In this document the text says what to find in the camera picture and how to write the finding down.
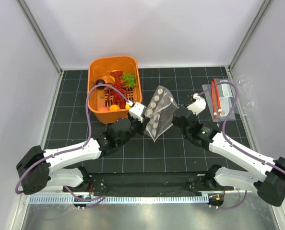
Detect red toy lobster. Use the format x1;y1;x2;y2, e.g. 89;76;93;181
105;70;129;109

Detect orange plastic basket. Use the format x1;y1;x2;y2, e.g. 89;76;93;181
87;56;142;124

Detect spare zip bags orange zippers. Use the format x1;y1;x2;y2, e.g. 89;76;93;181
202;78;235;122

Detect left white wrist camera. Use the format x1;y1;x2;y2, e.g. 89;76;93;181
129;102;146;123

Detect slotted cable duct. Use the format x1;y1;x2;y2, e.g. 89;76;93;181
28;194;209;205

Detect green toy grapes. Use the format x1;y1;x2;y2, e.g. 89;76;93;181
121;73;136;88

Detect black grid mat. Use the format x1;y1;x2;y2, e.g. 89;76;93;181
45;67;239;173

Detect orange toy mango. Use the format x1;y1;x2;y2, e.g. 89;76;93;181
109;104;120;111

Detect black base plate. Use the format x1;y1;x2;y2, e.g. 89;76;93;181
62;171;235;197

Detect peach toy fruit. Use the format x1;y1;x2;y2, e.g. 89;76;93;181
98;106;109;113

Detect dark plum toy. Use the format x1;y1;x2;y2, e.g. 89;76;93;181
95;79;106;90

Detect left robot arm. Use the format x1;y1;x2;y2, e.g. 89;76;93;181
15;115;150;195

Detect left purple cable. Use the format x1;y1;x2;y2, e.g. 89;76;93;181
14;84;133;210

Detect clear dotted zip bag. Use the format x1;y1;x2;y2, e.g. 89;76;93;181
144;85;178;142

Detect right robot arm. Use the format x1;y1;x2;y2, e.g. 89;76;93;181
172;107;285;207

